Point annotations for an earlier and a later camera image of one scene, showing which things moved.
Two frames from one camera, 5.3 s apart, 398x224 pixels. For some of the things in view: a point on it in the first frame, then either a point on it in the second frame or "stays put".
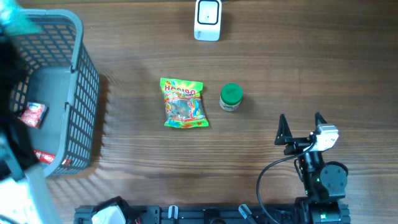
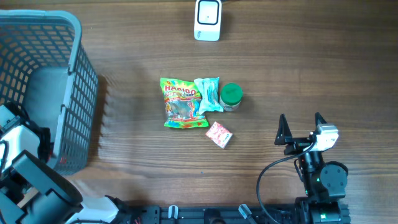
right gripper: x=297 y=144 stays put
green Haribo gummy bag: x=184 y=106 stays put
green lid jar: x=231 y=96 stays put
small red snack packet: x=33 y=114 → x=219 y=134
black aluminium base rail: x=199 y=214 stays put
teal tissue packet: x=13 y=21 → x=209 y=91
